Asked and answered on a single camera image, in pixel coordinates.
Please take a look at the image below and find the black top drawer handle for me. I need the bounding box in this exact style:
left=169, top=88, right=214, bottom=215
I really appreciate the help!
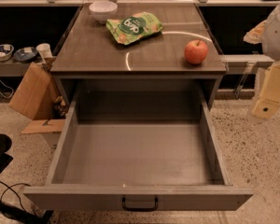
left=121, top=197, right=159, bottom=212

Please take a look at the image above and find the red apple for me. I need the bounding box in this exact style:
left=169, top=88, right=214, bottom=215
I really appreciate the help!
left=184, top=39, right=208, bottom=64

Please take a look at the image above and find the brown cardboard box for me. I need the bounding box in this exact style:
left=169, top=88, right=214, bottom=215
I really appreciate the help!
left=9, top=63, right=64, bottom=147

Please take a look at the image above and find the white paper cup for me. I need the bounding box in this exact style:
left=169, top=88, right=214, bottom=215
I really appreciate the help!
left=36, top=43, right=52, bottom=59

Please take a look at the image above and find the white bowl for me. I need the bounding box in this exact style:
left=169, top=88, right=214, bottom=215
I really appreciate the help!
left=89, top=1, right=118, bottom=23

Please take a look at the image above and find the grey drawer cabinet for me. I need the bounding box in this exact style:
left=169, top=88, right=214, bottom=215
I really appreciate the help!
left=51, top=1, right=227, bottom=103

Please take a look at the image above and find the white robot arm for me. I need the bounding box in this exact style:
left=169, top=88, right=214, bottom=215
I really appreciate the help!
left=244, top=3, right=280, bottom=120

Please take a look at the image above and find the dark patterned bowl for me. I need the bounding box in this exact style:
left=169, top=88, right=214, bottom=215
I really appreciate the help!
left=13, top=47, right=38, bottom=63

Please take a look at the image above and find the black cable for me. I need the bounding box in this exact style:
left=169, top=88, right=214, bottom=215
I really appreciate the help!
left=0, top=178, right=32, bottom=217

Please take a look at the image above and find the patterned bowl left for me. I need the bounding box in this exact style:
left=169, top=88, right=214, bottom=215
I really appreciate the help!
left=0, top=44, right=14, bottom=62

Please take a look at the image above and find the grey wall shelf rail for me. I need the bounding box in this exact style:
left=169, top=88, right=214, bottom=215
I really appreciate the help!
left=221, top=54, right=273, bottom=75

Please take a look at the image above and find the green snack bag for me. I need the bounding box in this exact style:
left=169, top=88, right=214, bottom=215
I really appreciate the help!
left=106, top=12, right=163, bottom=45

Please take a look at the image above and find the grey top drawer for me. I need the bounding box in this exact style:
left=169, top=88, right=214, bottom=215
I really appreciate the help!
left=24, top=80, right=253, bottom=211

